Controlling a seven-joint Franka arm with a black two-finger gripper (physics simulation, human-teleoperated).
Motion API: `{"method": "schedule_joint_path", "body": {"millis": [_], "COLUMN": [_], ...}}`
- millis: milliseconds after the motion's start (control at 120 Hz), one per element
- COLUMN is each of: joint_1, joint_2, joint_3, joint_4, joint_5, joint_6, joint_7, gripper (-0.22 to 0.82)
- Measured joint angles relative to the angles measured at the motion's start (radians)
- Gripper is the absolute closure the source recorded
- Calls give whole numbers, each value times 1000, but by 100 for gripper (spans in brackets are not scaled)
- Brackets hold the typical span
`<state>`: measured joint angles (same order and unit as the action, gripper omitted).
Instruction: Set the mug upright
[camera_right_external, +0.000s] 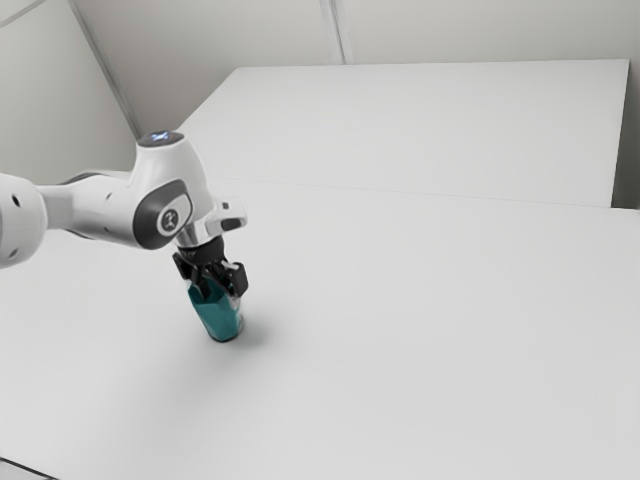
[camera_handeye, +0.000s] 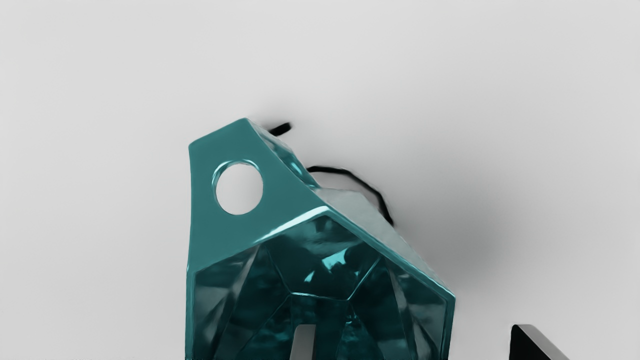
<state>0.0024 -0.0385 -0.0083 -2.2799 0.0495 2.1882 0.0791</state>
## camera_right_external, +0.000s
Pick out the teal faceted mug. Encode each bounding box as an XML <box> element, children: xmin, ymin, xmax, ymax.
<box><xmin>187</xmin><ymin>279</ymin><xmax>246</xmax><ymax>344</ymax></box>

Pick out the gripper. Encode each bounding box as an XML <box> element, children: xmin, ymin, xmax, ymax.
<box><xmin>172</xmin><ymin>237</ymin><xmax>250</xmax><ymax>299</ymax></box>

